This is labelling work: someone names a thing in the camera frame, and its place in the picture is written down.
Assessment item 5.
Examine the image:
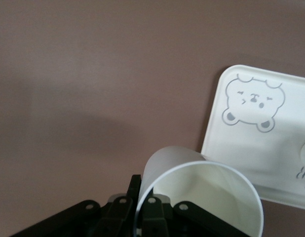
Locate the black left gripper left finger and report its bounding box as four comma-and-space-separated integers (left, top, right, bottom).
14, 174, 143, 237

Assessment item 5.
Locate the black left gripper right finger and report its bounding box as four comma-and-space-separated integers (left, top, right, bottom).
140, 195, 246, 237

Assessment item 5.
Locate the white paper cup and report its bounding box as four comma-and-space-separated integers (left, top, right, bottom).
136, 145, 265, 237

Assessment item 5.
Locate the cream tray with bear print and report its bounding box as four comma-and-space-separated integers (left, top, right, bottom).
200, 64, 305, 211

